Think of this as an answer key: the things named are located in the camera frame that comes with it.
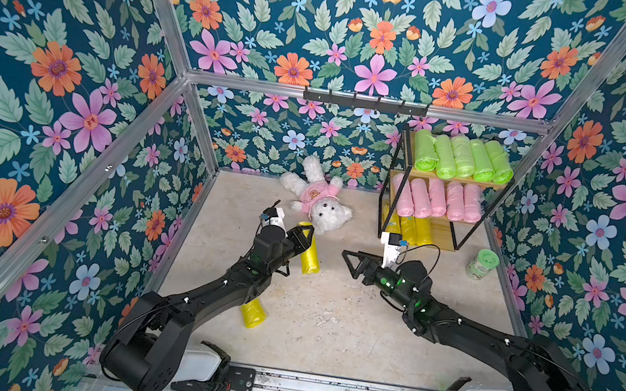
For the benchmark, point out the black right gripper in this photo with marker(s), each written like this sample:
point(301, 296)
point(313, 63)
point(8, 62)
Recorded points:
point(367, 266)

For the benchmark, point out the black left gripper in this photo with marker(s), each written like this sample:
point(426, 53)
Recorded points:
point(295, 239)

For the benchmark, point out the yellow trash bag roll large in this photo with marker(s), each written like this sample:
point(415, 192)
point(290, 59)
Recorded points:
point(253, 314)

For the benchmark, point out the green trash bag roll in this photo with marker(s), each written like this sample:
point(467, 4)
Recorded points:
point(463, 156)
point(425, 156)
point(503, 171)
point(445, 166)
point(484, 169)

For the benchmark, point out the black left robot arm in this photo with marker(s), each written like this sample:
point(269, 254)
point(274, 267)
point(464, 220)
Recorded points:
point(147, 349)

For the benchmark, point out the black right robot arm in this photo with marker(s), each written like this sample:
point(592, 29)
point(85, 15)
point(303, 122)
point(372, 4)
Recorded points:
point(529, 364)

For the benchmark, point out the white plush bunny pink shirt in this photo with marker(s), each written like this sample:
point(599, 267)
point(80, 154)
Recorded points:
point(317, 196)

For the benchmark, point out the upper green lidded jar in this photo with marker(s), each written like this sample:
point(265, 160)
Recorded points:
point(484, 262)

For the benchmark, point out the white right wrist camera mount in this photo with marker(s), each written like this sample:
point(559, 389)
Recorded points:
point(393, 249)

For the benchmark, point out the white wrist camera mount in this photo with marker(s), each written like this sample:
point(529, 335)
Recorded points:
point(273, 216)
point(393, 249)

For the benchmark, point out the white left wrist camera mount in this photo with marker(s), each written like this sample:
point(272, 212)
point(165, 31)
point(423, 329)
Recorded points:
point(273, 216)

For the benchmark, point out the wooden shelf black metal frame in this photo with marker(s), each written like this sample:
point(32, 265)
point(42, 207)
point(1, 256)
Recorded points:
point(447, 235)

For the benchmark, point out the black hook rail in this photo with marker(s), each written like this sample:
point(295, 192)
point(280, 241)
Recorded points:
point(383, 105)

